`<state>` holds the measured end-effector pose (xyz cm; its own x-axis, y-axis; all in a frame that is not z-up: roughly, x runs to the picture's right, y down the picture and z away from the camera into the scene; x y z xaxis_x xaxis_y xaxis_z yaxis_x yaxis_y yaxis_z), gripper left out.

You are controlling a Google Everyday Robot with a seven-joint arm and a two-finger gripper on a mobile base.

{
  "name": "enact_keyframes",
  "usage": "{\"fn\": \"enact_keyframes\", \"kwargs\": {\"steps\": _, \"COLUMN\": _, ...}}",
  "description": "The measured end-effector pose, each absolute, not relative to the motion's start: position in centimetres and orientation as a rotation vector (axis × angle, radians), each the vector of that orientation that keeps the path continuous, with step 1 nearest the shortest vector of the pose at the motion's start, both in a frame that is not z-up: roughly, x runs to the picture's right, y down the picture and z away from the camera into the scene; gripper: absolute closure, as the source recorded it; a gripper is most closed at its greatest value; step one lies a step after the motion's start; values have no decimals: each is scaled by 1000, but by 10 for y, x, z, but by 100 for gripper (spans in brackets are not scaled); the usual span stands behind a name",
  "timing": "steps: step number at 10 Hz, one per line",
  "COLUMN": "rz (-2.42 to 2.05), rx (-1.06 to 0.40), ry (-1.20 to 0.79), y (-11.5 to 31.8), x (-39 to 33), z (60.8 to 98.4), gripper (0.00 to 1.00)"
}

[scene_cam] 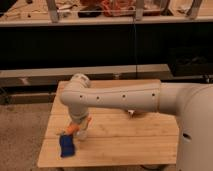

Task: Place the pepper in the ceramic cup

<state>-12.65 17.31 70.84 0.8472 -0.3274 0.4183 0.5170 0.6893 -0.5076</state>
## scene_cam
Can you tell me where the white and orange gripper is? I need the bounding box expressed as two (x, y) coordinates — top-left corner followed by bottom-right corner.
(65, 116), (92, 135)

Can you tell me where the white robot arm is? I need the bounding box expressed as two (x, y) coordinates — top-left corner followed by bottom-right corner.
(60, 74), (213, 171)

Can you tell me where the blue cloth object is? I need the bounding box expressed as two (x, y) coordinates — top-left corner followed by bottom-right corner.
(59, 135), (75, 158)

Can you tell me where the wooden table board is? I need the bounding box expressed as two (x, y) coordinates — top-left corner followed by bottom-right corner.
(37, 81), (178, 168)

